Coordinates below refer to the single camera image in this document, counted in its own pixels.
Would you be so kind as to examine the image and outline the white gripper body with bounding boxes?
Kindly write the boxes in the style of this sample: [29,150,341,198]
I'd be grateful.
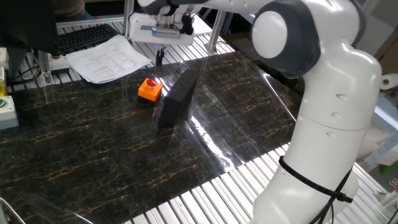
[129,12,195,47]

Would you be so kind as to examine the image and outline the orange box with red button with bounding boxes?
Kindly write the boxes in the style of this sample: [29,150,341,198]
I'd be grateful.
[137,78,164,108]

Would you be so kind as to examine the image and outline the white box with green button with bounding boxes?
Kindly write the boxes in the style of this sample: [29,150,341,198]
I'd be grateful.
[0,95,20,131]

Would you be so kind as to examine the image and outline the stack of white paper sheets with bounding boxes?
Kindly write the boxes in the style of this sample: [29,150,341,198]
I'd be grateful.
[65,34,152,85]

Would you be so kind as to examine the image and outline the black foam block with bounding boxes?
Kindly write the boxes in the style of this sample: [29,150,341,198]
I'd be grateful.
[158,68,200,127]

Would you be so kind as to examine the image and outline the slanted aluminium leg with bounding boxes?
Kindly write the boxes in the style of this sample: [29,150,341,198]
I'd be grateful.
[206,9,228,54]

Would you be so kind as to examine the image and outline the black keyboard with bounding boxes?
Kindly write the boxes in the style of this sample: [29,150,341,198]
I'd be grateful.
[55,23,119,54]

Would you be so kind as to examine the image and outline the person in brown sweater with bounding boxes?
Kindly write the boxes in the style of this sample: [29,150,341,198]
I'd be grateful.
[53,0,96,22]

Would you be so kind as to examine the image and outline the black monitor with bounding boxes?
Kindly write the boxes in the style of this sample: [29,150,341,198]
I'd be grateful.
[0,0,58,57]

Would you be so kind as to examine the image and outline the black marble pattern mat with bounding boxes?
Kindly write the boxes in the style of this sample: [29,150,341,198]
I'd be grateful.
[0,51,304,224]

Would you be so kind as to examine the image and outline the white plastic box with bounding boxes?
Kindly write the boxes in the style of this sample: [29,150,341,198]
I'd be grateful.
[0,47,9,70]

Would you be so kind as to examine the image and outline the white tissue roll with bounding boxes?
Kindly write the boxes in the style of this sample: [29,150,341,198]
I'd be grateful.
[379,73,398,91]

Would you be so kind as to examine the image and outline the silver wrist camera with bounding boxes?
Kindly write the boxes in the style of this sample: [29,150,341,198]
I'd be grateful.
[151,25,183,40]

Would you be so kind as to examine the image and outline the aluminium upright post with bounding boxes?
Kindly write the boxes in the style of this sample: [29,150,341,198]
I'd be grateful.
[123,0,135,40]

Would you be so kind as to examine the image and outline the aluminium horizontal rail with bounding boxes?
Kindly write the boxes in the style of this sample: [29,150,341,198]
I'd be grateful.
[55,14,131,29]

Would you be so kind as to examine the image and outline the aluminium bracket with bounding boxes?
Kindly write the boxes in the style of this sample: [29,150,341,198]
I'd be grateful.
[36,51,55,88]

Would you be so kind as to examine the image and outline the black strap on arm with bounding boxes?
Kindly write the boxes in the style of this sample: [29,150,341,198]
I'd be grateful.
[279,156,354,203]

